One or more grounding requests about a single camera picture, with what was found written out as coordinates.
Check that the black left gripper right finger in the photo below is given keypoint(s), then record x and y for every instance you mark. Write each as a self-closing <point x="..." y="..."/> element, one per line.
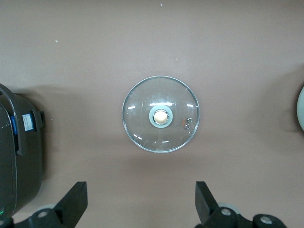
<point x="206" y="209"/>

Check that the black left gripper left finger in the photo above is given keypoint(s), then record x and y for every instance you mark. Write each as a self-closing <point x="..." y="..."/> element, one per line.
<point x="71" y="209"/>

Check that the glass pot lid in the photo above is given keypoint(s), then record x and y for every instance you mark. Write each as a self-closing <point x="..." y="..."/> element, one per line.
<point x="142" y="133"/>

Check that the pale steel cooking pot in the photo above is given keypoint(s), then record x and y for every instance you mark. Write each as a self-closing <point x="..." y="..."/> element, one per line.
<point x="301" y="109"/>

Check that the dark grey rice cooker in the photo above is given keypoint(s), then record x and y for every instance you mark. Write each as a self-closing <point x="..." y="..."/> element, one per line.
<point x="26" y="166"/>

